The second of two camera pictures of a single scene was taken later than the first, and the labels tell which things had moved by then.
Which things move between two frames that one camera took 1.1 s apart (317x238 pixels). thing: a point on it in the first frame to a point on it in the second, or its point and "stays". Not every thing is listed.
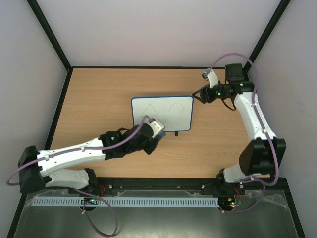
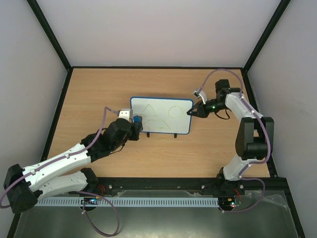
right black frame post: [270, 28] stays
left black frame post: [35, 7] stays
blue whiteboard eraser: [161, 134] to [137, 119]
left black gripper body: [149, 149] to [133, 137]
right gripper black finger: [198, 95] to [201, 111]
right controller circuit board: [227, 204] stays
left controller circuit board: [89, 201] stays
